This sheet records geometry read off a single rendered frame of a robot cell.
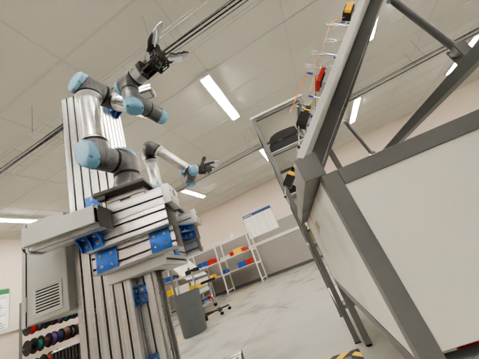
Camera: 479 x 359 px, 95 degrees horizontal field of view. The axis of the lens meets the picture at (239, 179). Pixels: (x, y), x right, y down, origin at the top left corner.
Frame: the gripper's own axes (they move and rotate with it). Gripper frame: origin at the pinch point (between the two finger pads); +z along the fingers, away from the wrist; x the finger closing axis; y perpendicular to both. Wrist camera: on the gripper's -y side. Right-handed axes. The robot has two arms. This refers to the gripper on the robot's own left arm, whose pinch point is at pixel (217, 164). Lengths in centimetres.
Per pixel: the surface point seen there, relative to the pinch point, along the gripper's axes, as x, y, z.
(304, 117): 120, 32, -15
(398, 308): 143, 89, -39
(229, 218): -658, -11, 294
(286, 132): 38, -7, 57
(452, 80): 154, 40, 18
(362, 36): 145, 16, -2
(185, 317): -223, 161, -21
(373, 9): 149, 7, 5
